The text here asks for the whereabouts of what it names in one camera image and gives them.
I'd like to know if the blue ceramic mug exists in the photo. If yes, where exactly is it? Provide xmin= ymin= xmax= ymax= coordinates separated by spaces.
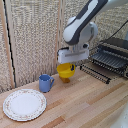
xmin=38 ymin=73 xmax=55 ymax=94

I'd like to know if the beige woven folding screen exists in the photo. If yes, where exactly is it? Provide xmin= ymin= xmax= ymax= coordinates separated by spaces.
xmin=0 ymin=0 xmax=128 ymax=94

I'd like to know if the white floral-rim plate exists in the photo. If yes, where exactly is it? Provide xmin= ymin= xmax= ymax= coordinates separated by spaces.
xmin=2 ymin=88 xmax=48 ymax=122

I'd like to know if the black cable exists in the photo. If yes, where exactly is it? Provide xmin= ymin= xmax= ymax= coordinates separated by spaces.
xmin=99 ymin=27 xmax=128 ymax=44

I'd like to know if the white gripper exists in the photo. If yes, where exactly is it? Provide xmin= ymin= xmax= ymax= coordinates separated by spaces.
xmin=57 ymin=42 xmax=91 ymax=72

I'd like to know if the black dish drying rack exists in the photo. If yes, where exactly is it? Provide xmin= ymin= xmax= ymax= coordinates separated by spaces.
xmin=89 ymin=36 xmax=128 ymax=80

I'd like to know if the black wire rack piece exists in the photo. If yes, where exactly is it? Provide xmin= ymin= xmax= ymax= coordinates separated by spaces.
xmin=79 ymin=63 xmax=112 ymax=85

